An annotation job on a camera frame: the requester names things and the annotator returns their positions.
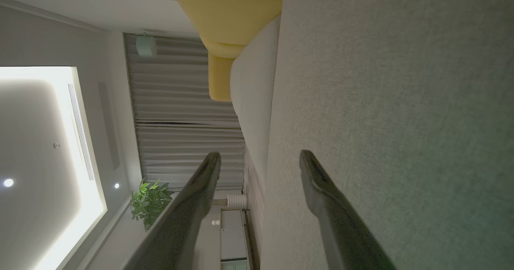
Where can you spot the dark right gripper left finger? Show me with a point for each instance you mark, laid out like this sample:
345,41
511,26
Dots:
176,230

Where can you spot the green potted plant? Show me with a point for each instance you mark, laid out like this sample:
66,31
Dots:
150,204

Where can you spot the grey pleated curtain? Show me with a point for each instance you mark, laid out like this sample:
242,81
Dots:
180,93

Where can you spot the white ribbed table lamp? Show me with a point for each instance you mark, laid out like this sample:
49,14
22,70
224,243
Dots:
237,201

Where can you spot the grey fabric sofa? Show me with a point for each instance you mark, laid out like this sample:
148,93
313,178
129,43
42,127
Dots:
401,81

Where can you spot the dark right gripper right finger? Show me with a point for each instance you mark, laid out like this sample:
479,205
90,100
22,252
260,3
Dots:
345,234

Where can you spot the yellow sofa cushion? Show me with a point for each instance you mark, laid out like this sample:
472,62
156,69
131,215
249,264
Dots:
229,9

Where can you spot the white cabinet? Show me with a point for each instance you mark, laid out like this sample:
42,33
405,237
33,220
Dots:
233,238

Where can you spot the round pale lamp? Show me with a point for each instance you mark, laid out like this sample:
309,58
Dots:
145,46

